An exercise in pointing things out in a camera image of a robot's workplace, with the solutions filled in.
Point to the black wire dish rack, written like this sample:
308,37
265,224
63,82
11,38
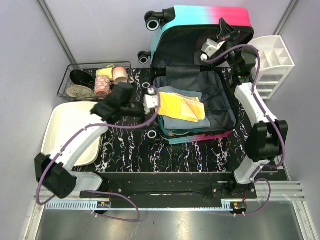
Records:
91,69

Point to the patterned pink mug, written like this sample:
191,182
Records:
102,86

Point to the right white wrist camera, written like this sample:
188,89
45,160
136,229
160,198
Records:
209,48

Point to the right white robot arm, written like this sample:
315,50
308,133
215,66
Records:
265,145

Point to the black bowl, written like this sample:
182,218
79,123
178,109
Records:
79,77

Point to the blue folded cloth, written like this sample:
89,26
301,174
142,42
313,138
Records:
168,89

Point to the black marble pattern mat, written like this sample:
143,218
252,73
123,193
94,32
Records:
123,150

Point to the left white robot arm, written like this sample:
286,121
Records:
116,111

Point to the pink and teal kids suitcase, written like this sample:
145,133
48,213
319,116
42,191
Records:
175,61

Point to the teal folded cloth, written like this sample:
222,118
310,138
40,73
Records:
176,127

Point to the yellow mug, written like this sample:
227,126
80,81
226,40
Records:
107,71

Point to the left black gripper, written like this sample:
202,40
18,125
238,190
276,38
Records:
143,112

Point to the aluminium frame rail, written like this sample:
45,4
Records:
215,201

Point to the white drawer organizer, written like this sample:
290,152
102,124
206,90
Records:
276,64

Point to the plain pink mug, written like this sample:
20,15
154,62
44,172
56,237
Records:
120,75

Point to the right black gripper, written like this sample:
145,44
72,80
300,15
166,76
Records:
227,33

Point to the white plastic basin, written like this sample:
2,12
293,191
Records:
65,121

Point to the yellow towel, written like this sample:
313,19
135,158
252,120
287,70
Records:
180,107

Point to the speckled grey plate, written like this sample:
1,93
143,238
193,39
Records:
79,91

